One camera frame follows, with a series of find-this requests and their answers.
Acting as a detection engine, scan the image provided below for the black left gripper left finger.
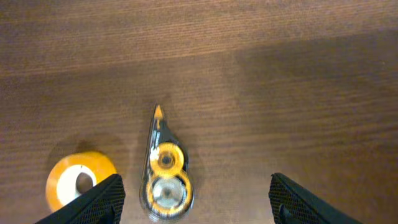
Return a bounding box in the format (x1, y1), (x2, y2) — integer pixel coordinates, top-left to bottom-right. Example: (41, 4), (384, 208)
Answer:
(36, 174), (126, 224)

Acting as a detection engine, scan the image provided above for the black yellow correction tape dispenser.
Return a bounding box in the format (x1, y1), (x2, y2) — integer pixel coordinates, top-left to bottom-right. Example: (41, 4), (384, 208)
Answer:
(140, 104), (195, 223)

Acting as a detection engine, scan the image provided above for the yellow adhesive tape roll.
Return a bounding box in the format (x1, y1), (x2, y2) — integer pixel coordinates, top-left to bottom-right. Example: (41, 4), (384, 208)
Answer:
(45, 151), (117, 212)

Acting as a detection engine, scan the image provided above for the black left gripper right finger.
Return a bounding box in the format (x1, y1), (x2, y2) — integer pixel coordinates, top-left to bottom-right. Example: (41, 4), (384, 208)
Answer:
(268, 173), (359, 224)

